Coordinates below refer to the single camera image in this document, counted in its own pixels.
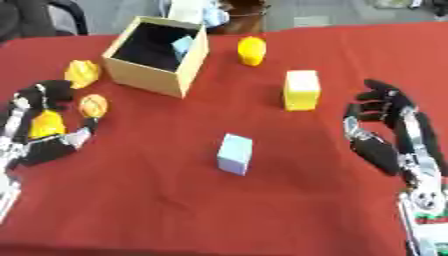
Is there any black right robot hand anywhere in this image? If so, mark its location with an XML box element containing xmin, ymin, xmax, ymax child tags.
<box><xmin>341</xmin><ymin>78</ymin><xmax>448</xmax><ymax>178</ymax></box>

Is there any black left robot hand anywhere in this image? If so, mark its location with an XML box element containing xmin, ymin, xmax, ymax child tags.
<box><xmin>0</xmin><ymin>79</ymin><xmax>102</xmax><ymax>170</ymax></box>

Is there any yellow orange toy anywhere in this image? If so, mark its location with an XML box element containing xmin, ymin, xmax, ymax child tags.
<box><xmin>26</xmin><ymin>109</ymin><xmax>69</xmax><ymax>140</ymax></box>

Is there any tan cardboard box black inside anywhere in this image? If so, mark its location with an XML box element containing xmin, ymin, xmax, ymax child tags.
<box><xmin>99</xmin><ymin>15</ymin><xmax>210</xmax><ymax>99</ymax></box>

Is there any orange round toy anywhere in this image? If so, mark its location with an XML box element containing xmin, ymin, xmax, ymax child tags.
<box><xmin>77</xmin><ymin>94</ymin><xmax>111</xmax><ymax>119</ymax></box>

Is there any yellow crumpled toy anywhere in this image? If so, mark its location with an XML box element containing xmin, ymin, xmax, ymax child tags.
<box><xmin>63</xmin><ymin>59</ymin><xmax>104</xmax><ymax>90</ymax></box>

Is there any yellow rectangular block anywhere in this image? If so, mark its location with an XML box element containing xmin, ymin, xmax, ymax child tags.
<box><xmin>281</xmin><ymin>69</ymin><xmax>322</xmax><ymax>112</ymax></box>

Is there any black chair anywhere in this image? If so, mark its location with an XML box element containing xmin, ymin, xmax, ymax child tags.
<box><xmin>0</xmin><ymin>0</ymin><xmax>91</xmax><ymax>43</ymax></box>

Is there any yellow cylinder toy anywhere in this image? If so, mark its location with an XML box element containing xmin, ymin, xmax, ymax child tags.
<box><xmin>236</xmin><ymin>35</ymin><xmax>268</xmax><ymax>67</ymax></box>

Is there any small light blue block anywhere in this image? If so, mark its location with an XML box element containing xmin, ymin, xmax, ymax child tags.
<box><xmin>169</xmin><ymin>35</ymin><xmax>196</xmax><ymax>60</ymax></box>

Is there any person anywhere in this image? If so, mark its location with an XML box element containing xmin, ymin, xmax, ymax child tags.
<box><xmin>155</xmin><ymin>0</ymin><xmax>272</xmax><ymax>35</ymax></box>

